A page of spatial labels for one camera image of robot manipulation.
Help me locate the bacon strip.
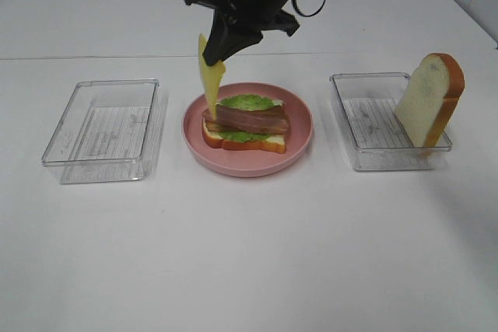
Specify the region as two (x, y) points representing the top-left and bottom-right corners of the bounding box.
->
(213, 105), (290, 135)
(203, 119), (240, 132)

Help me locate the right clear plastic tray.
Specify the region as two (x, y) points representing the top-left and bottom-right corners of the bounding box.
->
(330, 72), (452, 172)

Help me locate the yellow cheese slice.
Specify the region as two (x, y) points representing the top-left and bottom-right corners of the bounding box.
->
(198, 33), (226, 120)

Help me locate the bread slice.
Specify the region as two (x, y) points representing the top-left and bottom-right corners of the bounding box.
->
(202, 110), (290, 153)
(395, 53), (465, 148)

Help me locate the left clear plastic tray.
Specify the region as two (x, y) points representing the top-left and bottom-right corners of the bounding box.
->
(41, 79), (167, 184)

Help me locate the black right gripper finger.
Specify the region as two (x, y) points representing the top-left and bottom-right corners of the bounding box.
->
(223, 30), (263, 61)
(203, 12), (237, 66)

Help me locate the green lettuce leaf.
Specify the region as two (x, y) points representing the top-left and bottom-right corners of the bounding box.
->
(216, 94), (283, 142)

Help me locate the pink round plate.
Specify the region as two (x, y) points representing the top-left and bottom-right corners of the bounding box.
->
(182, 82), (314, 177)

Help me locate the clear plastic tray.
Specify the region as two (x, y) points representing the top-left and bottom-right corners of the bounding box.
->
(330, 72), (452, 172)
(41, 79), (167, 184)

